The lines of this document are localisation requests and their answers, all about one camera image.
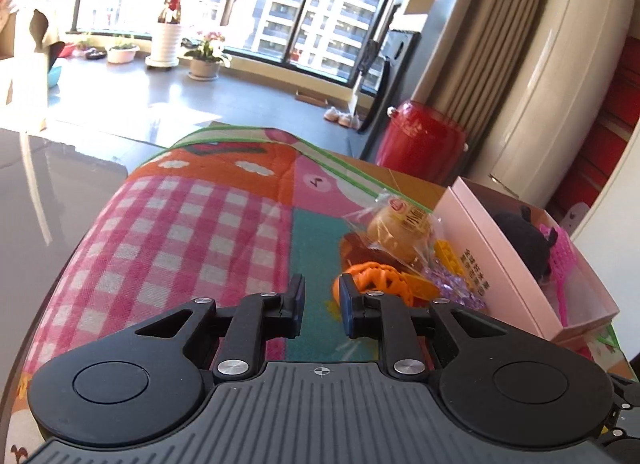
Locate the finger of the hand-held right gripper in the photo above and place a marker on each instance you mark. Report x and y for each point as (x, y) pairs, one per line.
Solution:
(627, 409)

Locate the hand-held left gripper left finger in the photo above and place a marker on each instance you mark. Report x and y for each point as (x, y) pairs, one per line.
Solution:
(295, 306)

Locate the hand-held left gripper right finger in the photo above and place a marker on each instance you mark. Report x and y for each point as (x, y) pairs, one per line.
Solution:
(347, 306)

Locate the orange lattice ball toy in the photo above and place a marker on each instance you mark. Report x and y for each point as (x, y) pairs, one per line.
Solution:
(380, 276)

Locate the bread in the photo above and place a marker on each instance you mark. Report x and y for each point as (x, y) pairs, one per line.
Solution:
(395, 229)

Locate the purple crystal beads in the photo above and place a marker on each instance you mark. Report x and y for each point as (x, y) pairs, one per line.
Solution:
(457, 289)

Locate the yellow plastic toy block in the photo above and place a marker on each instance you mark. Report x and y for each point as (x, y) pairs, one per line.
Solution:
(446, 251)

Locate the pink cardboard box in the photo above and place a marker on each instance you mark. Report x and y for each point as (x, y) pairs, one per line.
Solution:
(480, 244)

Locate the pink plastic basket toy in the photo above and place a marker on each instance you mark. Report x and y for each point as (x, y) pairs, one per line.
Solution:
(561, 254)

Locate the black plush toy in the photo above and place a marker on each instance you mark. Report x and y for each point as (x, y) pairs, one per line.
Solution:
(522, 239)

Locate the colourful cartoon printed mat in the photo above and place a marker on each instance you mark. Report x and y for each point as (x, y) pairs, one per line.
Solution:
(190, 224)

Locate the small pale shoe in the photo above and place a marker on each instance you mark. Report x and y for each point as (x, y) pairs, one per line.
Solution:
(331, 114)
(349, 120)

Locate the patterned grey board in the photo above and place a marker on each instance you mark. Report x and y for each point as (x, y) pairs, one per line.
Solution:
(575, 218)

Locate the pink flowering potted plant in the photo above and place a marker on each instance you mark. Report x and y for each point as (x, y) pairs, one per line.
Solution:
(205, 66)

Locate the black monitor stand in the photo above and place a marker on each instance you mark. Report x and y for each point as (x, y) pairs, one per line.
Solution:
(400, 49)

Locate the red striped panel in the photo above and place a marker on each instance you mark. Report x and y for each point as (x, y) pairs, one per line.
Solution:
(605, 144)

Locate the tall plant in white pot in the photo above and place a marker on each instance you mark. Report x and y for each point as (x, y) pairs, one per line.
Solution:
(166, 41)

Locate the small white bowl planter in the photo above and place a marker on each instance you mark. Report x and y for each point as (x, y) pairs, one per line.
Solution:
(122, 55)

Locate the white standing air conditioner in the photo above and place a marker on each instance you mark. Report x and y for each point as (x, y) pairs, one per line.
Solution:
(565, 69)

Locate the black shallow dish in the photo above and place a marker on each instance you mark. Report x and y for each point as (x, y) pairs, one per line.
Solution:
(95, 54)

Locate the beige curtain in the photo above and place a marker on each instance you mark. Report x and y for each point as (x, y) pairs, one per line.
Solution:
(495, 19)

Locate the blue plastic basin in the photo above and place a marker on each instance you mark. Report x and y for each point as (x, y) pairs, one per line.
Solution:
(56, 74)

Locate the small green potted plant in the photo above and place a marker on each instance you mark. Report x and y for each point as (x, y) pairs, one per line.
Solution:
(87, 42)

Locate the red bowl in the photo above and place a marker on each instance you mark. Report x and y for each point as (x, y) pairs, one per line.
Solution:
(66, 51)

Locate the brown cardboard box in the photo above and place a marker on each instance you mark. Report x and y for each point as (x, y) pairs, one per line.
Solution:
(20, 19)

